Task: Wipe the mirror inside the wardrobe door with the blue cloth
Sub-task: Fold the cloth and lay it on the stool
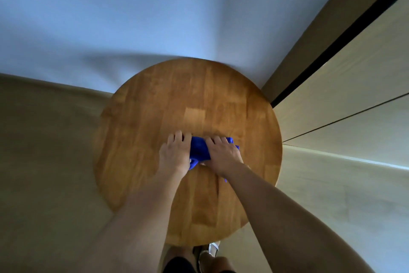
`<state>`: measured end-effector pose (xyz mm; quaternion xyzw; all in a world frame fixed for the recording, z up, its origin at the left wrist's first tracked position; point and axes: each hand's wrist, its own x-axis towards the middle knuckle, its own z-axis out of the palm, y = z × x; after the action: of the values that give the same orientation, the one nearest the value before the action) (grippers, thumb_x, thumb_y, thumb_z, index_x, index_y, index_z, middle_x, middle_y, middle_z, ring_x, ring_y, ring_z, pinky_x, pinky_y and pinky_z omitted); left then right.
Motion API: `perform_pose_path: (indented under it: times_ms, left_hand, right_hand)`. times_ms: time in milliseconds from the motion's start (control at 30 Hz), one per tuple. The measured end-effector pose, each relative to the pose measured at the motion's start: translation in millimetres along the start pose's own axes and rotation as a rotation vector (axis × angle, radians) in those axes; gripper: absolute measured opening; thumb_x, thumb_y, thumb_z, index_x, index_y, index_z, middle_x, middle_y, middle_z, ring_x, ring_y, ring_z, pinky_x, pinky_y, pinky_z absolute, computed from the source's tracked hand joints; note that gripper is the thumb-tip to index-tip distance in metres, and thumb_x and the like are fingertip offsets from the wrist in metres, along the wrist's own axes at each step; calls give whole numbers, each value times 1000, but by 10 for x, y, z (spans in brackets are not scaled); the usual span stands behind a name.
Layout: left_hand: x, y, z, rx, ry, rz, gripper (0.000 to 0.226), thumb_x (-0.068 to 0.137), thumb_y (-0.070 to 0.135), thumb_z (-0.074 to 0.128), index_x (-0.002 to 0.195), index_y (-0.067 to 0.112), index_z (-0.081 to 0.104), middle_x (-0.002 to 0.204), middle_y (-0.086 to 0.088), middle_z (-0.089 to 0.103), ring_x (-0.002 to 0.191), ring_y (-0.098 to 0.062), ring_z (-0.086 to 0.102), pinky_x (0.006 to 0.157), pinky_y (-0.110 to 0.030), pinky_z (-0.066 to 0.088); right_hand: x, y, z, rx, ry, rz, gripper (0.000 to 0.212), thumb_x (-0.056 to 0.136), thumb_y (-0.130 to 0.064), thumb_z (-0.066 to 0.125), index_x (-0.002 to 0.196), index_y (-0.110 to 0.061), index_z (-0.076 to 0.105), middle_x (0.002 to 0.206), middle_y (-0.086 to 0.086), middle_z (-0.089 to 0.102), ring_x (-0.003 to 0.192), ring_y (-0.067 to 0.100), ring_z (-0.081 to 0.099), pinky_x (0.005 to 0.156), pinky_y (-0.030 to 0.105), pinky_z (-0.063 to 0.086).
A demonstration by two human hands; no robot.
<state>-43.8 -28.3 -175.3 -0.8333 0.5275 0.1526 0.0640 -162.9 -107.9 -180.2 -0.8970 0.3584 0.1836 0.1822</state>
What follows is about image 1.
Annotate person's right hand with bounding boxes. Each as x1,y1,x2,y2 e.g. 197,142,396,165
203,135,245,178

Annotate person's left hand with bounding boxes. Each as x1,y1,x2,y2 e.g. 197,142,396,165
158,130,193,178

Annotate blue microfibre cloth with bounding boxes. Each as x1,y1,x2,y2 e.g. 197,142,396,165
188,136,240,183

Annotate light wooden wardrobe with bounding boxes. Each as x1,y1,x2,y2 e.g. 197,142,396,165
261,0,409,170

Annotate person's right forearm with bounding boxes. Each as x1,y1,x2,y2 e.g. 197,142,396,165
223,162,374,273

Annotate person's left forearm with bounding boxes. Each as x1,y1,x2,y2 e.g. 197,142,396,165
76,167,189,273

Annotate person's black shorts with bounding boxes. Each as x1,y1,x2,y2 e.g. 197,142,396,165
162,256,237,273

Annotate round wooden table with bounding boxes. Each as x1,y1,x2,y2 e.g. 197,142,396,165
92,57,283,248

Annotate silver strap sandal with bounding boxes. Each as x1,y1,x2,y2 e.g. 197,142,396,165
198,241,221,273

